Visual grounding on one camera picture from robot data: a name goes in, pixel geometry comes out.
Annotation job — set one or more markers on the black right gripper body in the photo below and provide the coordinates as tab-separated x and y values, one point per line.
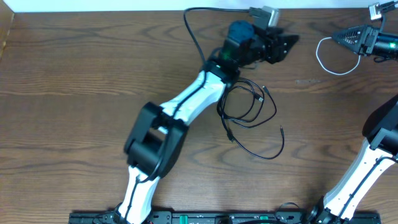
371	42

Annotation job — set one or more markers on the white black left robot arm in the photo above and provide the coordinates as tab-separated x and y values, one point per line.
156	139

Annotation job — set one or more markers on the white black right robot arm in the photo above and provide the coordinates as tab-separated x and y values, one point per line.
379	148

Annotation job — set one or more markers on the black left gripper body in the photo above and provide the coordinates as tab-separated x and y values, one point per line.
267	53

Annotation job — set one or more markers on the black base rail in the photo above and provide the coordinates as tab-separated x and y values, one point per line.
283	215

